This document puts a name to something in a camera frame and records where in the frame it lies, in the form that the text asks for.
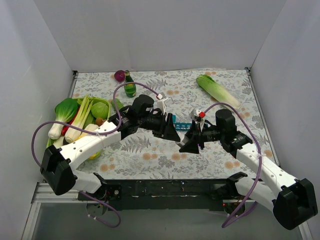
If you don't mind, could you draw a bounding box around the yellow white cabbage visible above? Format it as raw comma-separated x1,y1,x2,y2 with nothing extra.
77,123,99,160

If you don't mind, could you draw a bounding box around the floral patterned table mat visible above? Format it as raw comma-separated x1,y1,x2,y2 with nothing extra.
47,69,281,180

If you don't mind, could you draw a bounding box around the black table front rail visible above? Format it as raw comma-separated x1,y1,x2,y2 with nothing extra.
77,179,251,211

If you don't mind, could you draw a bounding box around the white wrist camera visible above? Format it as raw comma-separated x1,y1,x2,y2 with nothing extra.
156,97,174,115
189,109,206,124

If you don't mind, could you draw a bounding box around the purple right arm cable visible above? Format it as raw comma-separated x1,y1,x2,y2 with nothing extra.
203,102,263,228

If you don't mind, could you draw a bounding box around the red chili pepper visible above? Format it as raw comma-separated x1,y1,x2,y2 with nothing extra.
61,108,80,136

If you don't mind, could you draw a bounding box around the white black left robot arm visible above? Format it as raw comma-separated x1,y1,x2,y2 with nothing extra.
40,94,181,196

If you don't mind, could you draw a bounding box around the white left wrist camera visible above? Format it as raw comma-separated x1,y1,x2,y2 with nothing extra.
156,97,174,115

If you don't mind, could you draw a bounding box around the celery stalk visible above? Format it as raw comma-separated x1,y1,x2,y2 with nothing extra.
64,95,93,144

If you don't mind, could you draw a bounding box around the white pill bottle blue label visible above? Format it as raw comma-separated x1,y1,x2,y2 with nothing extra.
175,141,185,148

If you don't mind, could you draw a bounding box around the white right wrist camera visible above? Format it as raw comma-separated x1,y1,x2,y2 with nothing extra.
189,109,206,124

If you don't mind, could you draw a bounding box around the napa cabbage on table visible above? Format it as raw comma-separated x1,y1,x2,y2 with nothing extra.
196,74,241,110

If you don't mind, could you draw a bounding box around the teal weekly pill organizer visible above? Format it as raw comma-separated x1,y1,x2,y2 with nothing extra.
172,115,192,132

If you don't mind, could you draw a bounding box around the purple onion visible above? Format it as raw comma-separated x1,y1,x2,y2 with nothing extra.
114,70,126,83

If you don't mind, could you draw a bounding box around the green cylindrical bottle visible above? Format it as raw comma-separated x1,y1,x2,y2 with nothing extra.
110,98,124,110

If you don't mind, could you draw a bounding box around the round green cabbage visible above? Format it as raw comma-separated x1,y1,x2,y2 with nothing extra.
91,102,109,119

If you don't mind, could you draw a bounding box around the small bok choy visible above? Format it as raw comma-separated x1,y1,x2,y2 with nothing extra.
52,136,65,149

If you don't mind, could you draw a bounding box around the brown mushroom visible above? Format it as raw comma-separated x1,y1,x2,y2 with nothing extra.
95,117,106,127

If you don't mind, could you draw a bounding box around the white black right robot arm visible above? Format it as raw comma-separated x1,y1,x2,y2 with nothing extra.
179,109,318,230

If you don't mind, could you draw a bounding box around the green plastic tray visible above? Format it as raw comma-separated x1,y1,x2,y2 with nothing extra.
47,96,111,149

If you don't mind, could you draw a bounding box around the green glass bottle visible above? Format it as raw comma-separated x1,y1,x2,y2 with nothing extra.
124,70,137,98

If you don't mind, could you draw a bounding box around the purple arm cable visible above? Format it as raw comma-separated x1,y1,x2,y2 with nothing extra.
203,102,263,228
31,81,163,228

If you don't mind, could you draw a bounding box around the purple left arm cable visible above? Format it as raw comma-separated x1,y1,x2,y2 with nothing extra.
31,81,163,228

